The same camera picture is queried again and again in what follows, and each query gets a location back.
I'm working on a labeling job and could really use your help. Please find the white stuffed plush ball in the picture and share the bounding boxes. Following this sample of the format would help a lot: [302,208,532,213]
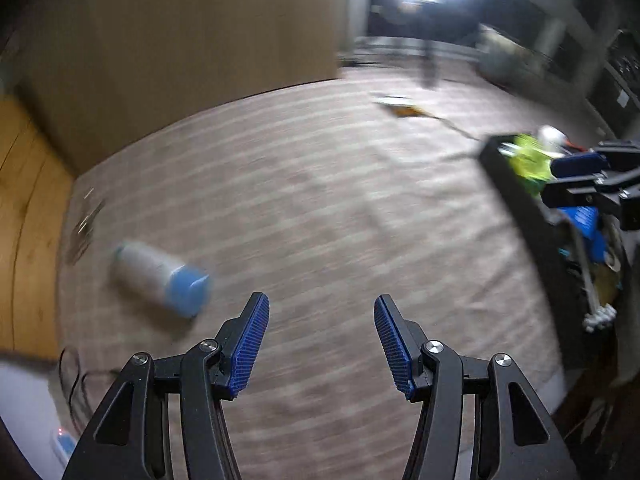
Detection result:
[536,125,567,152]

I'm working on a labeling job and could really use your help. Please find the blue printed card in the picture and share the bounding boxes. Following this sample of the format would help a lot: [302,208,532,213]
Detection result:
[559,206,606,264]

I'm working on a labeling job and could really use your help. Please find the yellow green plastic toy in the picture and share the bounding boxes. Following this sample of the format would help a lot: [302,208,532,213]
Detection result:
[498,134,552,182]

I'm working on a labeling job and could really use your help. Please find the white bottle blue cap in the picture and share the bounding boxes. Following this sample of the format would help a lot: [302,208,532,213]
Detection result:
[112,240,210,318]

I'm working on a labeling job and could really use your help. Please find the black storage bin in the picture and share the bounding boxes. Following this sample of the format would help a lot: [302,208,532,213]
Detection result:
[478,134,639,368]

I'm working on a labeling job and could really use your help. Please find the wooden stick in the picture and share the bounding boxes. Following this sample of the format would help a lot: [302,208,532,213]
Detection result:
[421,112,477,141]

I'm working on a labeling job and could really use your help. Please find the silver metal carabiner keys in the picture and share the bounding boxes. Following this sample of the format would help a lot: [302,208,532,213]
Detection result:
[67,188,105,264]

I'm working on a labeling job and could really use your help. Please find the black chair leg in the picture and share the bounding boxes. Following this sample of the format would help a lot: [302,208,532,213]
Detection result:
[422,39,437,89]

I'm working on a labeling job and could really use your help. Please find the orange snack wrapper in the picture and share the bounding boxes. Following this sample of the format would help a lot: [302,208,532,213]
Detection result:
[372,93,427,118]

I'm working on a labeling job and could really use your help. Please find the light wooden panel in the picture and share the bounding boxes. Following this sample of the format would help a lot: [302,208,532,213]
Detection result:
[0,96,74,361]

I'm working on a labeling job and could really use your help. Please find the brown cardboard box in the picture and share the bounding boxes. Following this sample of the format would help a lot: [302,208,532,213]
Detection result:
[1,0,336,172]

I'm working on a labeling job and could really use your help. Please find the white rope toy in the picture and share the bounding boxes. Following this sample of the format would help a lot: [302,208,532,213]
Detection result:
[570,224,617,333]

